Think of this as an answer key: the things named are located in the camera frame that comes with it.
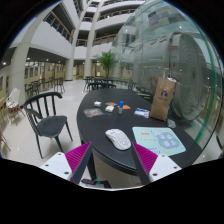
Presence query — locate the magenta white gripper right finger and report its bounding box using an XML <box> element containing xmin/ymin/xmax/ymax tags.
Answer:
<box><xmin>131</xmin><ymin>143</ymin><xmax>181</xmax><ymax>185</ymax></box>

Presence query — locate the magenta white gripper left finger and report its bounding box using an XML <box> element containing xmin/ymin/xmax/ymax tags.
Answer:
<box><xmin>41</xmin><ymin>142</ymin><xmax>92</xmax><ymax>184</ymax></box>

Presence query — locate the light blue mouse pad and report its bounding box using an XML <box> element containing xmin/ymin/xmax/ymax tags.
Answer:
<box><xmin>132</xmin><ymin>127</ymin><xmax>186</xmax><ymax>156</ymax></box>

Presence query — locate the white computer mouse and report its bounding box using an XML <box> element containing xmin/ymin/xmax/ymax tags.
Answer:
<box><xmin>105</xmin><ymin>129</ymin><xmax>131</xmax><ymax>150</ymax></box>

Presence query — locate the clear small plastic bag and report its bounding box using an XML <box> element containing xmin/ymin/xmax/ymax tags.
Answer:
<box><xmin>167</xmin><ymin>119</ymin><xmax>176</xmax><ymax>128</ymax></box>

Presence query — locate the white plastic package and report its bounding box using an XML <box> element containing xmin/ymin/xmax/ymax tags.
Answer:
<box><xmin>134</xmin><ymin>108</ymin><xmax>150</xmax><ymax>118</ymax></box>

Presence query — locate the clear plastic packet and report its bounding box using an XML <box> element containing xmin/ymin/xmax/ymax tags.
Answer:
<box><xmin>84</xmin><ymin>108</ymin><xmax>103</xmax><ymax>118</ymax></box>

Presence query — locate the black oval table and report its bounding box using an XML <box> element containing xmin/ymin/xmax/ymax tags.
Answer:
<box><xmin>76</xmin><ymin>88</ymin><xmax>203</xmax><ymax>181</ymax></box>

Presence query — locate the black wooden chair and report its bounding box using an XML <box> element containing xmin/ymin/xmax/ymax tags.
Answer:
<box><xmin>23</xmin><ymin>91</ymin><xmax>72</xmax><ymax>153</ymax></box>

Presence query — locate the orange flat card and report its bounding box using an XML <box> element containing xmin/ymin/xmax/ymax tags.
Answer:
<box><xmin>123</xmin><ymin>105</ymin><xmax>131</xmax><ymax>110</ymax></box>

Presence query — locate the small white box far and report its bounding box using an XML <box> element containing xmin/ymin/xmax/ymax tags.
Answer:
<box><xmin>94</xmin><ymin>101</ymin><xmax>102</xmax><ymax>107</ymax></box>

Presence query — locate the small bottle blue cap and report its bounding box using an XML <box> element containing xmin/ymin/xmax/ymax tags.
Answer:
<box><xmin>118</xmin><ymin>101</ymin><xmax>124</xmax><ymax>114</ymax></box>

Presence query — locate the brown flat card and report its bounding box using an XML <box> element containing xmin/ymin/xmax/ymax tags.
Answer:
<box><xmin>106</xmin><ymin>102</ymin><xmax>117</xmax><ymax>106</ymax></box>

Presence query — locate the brown paper bag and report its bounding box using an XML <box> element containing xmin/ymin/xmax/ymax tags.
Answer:
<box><xmin>150</xmin><ymin>78</ymin><xmax>176</xmax><ymax>121</ymax></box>

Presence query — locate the white wicker chair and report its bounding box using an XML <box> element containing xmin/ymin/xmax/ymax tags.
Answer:
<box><xmin>6</xmin><ymin>88</ymin><xmax>22</xmax><ymax>118</ymax></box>

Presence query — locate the green potted palm plant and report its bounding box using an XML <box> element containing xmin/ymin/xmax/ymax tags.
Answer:
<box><xmin>96</xmin><ymin>51</ymin><xmax>117</xmax><ymax>76</ymax></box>

